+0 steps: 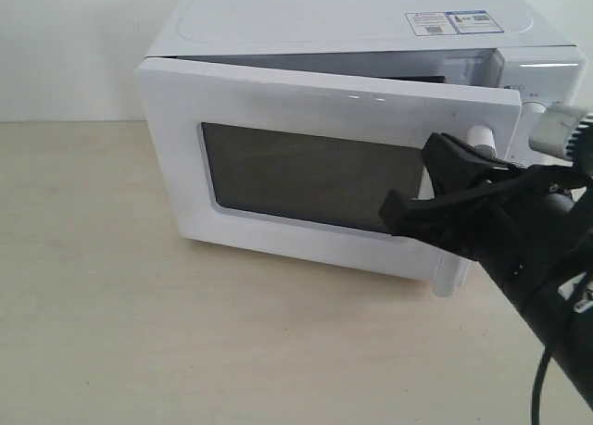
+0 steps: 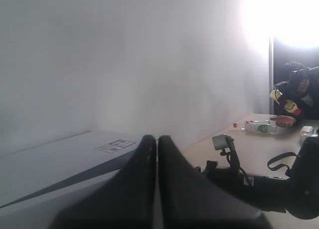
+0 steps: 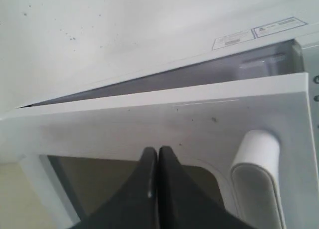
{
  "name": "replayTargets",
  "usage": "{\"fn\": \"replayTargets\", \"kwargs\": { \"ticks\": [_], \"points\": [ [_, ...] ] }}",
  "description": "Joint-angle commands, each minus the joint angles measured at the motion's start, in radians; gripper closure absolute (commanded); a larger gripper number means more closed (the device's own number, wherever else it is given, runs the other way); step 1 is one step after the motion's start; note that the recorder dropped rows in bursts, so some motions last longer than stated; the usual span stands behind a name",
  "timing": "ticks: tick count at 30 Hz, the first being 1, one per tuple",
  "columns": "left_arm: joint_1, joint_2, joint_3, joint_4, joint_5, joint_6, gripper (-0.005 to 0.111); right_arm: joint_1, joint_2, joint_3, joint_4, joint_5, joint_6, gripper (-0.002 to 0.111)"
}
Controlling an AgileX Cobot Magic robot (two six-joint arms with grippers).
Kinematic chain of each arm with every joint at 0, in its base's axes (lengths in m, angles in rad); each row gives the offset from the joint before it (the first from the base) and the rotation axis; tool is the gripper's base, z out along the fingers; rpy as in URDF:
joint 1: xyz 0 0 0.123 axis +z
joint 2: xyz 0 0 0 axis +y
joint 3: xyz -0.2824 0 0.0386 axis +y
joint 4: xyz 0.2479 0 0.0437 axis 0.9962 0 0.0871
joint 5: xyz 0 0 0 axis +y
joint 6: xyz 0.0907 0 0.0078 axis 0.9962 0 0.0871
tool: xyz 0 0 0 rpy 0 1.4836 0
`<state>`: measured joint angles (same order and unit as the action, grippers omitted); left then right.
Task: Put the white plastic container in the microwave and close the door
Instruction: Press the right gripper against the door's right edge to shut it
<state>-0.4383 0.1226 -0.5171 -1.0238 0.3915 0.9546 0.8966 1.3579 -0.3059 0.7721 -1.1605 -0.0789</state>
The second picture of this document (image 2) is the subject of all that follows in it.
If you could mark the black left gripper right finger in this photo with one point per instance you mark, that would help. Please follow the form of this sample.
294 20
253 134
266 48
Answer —
190 201

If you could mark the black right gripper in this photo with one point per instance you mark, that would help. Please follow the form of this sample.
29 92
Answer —
233 174

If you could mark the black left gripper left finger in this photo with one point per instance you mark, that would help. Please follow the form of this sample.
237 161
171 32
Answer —
126 201

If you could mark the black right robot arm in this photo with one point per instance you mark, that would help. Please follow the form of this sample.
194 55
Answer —
298 194

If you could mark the white printed label sticker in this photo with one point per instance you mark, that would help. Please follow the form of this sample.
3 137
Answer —
115 146

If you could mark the white microwave oven body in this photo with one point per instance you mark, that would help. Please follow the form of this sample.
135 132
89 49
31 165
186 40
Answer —
38 183

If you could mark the person's open hand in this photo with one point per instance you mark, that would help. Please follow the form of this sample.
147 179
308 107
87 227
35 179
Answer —
283 121

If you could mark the clear plastic bottle green label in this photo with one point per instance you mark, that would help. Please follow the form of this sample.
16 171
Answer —
264 127

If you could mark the small clear container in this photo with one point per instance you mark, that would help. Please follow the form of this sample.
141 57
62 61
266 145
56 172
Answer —
305 132

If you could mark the person in dark clothes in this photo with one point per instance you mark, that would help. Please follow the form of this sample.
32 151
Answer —
300 85

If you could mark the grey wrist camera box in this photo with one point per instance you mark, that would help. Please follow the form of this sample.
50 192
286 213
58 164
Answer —
222 141

